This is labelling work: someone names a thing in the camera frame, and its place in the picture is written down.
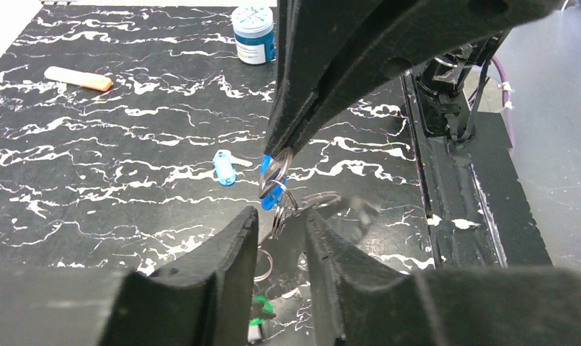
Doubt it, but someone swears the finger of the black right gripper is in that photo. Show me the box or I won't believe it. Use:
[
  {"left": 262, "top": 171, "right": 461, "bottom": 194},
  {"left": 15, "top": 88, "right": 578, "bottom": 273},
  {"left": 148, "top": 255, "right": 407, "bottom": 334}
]
[
  {"left": 271, "top": 0, "right": 559, "bottom": 156},
  {"left": 264, "top": 1, "right": 391, "bottom": 156}
]

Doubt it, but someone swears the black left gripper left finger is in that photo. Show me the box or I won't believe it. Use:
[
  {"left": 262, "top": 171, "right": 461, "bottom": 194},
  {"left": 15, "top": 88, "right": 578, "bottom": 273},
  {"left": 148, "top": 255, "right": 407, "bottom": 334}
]
[{"left": 0, "top": 206, "right": 259, "bottom": 345}]

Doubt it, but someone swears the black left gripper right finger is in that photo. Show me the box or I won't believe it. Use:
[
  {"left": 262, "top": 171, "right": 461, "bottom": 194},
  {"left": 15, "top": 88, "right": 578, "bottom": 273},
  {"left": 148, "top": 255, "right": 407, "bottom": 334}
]
[{"left": 305, "top": 210, "right": 581, "bottom": 345}]

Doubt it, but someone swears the blue key tag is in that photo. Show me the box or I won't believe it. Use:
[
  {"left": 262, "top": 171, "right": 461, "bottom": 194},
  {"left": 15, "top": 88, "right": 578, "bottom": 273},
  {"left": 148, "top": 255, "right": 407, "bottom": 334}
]
[
  {"left": 212, "top": 149, "right": 252, "bottom": 187},
  {"left": 259, "top": 151, "right": 292, "bottom": 210}
]

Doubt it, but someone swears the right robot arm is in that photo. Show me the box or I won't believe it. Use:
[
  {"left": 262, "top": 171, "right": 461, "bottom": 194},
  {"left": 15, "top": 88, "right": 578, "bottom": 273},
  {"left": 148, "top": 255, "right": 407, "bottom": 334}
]
[{"left": 265, "top": 1, "right": 559, "bottom": 156}]

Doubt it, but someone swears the green key tag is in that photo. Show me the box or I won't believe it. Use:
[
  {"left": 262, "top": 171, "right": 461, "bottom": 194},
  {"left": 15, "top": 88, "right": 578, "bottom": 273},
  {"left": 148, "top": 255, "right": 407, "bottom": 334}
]
[{"left": 247, "top": 296, "right": 277, "bottom": 345}]

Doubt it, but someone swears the blue white round jar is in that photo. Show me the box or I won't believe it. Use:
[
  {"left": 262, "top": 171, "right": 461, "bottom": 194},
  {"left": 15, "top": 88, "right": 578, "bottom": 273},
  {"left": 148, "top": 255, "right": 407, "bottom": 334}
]
[{"left": 231, "top": 6, "right": 275, "bottom": 65}]

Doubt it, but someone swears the orange white marker pen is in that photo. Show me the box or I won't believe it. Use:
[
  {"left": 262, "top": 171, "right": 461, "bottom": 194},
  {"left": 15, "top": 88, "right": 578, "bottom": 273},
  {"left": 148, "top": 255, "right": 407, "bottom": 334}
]
[{"left": 44, "top": 66, "right": 113, "bottom": 92}]

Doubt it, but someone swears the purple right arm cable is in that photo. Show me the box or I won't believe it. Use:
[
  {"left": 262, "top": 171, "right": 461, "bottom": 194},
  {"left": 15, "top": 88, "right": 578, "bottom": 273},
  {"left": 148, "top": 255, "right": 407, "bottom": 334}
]
[{"left": 491, "top": 55, "right": 517, "bottom": 149}]

